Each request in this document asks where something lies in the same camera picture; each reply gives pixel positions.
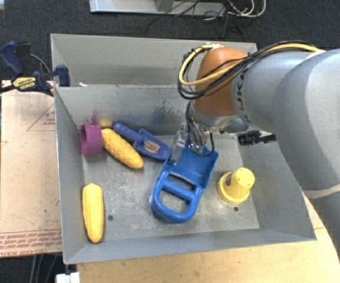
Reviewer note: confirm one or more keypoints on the blue toy scoop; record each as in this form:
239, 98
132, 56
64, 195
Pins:
193, 165

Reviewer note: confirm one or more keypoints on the purple toy trowel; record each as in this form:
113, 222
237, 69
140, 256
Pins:
150, 147

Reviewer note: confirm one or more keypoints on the black cylinder on white bracket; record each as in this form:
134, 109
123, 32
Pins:
250, 138

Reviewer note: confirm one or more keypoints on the brown cardboard board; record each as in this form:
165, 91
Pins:
25, 172

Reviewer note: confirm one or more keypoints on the purple cup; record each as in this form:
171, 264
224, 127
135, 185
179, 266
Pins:
91, 141

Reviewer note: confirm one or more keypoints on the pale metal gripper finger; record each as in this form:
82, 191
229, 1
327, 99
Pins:
178, 147

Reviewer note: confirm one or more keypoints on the grey metal bin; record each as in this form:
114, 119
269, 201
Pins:
134, 205

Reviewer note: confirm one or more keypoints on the yellow cup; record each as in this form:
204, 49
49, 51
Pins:
237, 186

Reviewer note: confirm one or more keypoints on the yellow toy corn cob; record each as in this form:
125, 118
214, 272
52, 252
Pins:
122, 149
93, 214

